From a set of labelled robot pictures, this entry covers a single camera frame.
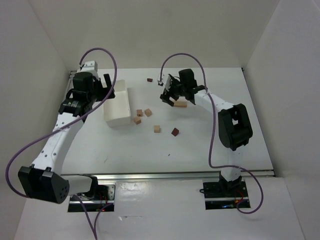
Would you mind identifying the long light wood block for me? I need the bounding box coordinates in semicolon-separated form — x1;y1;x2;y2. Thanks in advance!
173;101;188;108

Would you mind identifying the dark red wood cube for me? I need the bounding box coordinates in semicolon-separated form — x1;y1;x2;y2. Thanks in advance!
171;128;180;137

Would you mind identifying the white plastic bin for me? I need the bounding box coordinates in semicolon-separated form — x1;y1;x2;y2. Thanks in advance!
103;79;131;128

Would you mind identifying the notched light wood block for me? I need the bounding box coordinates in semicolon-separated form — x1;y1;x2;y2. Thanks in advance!
136;109;143;117

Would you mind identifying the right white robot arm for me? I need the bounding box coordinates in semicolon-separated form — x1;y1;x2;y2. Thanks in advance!
160;68;253;195

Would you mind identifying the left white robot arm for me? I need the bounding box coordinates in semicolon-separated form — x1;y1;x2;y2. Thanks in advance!
18;71;115;204

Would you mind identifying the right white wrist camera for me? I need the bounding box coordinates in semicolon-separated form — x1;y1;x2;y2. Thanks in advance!
157;75;165;87

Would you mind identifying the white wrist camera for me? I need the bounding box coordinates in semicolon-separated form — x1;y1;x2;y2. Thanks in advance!
79;60;98;75
157;75;165;87

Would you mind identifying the aluminium left rail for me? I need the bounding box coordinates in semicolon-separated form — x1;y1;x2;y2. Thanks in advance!
58;70;77;115

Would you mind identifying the aluminium rail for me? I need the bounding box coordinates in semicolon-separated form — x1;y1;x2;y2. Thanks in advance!
58;170;276;181
58;70;77;115

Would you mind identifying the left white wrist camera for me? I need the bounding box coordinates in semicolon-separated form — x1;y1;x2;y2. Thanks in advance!
79;60;98;75

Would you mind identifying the aluminium front rail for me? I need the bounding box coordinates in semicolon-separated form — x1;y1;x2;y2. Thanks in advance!
58;170;276;181

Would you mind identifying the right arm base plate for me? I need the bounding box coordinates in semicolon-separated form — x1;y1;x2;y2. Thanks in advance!
199;181;251;210

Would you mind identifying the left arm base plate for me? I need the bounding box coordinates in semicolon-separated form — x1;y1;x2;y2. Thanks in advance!
67;182;116;213

